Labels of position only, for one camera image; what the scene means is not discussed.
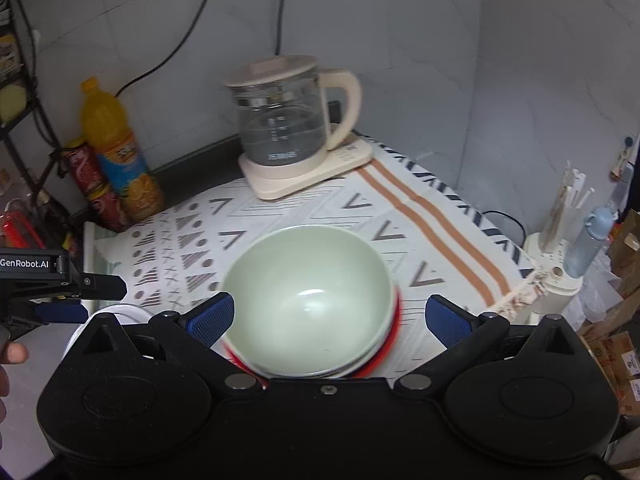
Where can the white paper sticks bundle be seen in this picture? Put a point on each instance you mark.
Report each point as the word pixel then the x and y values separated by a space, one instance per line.
pixel 570 198

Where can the green bowl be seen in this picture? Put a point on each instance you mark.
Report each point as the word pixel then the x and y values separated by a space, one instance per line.
pixel 308 301

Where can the glass kettle cream handle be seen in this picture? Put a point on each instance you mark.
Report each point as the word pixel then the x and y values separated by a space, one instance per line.
pixel 290 109

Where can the light blue bottle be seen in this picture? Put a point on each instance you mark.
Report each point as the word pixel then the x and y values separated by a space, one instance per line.
pixel 595 229

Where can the person's left hand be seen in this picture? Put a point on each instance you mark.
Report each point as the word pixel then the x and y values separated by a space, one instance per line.
pixel 13 353

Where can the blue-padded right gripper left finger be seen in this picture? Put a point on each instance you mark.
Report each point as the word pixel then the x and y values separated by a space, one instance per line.
pixel 188 340

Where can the orange juice bottle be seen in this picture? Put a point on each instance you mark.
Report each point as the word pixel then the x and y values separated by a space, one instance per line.
pixel 105 125

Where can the red snack cans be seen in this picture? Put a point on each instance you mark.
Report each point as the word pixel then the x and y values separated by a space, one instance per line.
pixel 93 184

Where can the white appliance with holes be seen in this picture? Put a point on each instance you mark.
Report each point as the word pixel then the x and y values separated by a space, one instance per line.
pixel 559 288

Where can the cardboard boxes pile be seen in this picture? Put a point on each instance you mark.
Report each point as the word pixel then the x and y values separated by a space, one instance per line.
pixel 614 341

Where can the patterned table cloth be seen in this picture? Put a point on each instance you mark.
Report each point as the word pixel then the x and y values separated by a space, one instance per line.
pixel 432 242

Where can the cream kettle base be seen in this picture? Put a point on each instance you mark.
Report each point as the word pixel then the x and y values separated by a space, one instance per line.
pixel 272 183

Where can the black wire shelf rack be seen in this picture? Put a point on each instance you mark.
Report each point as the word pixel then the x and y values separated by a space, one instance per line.
pixel 20 100

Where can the red plate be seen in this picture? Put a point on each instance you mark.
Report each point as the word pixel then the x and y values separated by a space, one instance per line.
pixel 360 369

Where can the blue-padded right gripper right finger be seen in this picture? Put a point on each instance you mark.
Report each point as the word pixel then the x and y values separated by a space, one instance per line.
pixel 468 339

